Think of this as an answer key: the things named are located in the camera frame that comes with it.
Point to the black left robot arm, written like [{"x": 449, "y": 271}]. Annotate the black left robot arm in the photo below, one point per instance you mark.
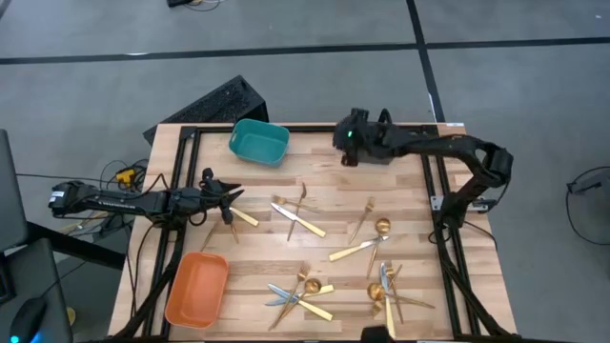
[{"x": 119, "y": 202}]

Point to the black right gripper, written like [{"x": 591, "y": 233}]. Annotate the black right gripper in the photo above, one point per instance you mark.
[{"x": 364, "y": 138}]

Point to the orange plastic bin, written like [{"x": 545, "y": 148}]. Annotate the orange plastic bin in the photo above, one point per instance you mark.
[{"x": 195, "y": 290}]

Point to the grey monitor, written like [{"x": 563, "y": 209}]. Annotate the grey monitor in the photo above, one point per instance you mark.
[{"x": 9, "y": 190}]

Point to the dark grey desk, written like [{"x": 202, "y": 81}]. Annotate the dark grey desk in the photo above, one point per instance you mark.
[{"x": 33, "y": 271}]

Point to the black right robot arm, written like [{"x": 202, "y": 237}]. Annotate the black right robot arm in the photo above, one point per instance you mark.
[{"x": 453, "y": 143}]

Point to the gold fork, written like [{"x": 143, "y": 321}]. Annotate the gold fork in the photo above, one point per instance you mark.
[
  {"x": 368, "y": 205},
  {"x": 375, "y": 310},
  {"x": 209, "y": 236},
  {"x": 303, "y": 274},
  {"x": 391, "y": 272},
  {"x": 278, "y": 200}
]

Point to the black clamp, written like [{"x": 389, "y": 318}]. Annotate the black clamp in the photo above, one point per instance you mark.
[{"x": 384, "y": 115}]

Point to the teal plastic bin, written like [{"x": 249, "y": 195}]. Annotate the teal plastic bin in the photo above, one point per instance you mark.
[{"x": 257, "y": 143}]

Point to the black computer mouse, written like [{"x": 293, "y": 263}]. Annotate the black computer mouse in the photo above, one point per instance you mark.
[{"x": 28, "y": 319}]

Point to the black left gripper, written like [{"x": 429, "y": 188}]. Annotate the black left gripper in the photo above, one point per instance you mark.
[{"x": 205, "y": 200}]

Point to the black perforated box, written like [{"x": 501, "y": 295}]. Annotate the black perforated box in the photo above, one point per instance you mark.
[{"x": 224, "y": 102}]

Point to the yellow disc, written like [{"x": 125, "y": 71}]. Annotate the yellow disc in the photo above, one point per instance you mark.
[{"x": 71, "y": 316}]

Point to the black blurry object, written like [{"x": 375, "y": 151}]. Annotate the black blurry object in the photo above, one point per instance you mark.
[{"x": 379, "y": 336}]

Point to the black desk bar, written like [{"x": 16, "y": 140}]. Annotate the black desk bar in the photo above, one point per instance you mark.
[{"x": 76, "y": 245}]

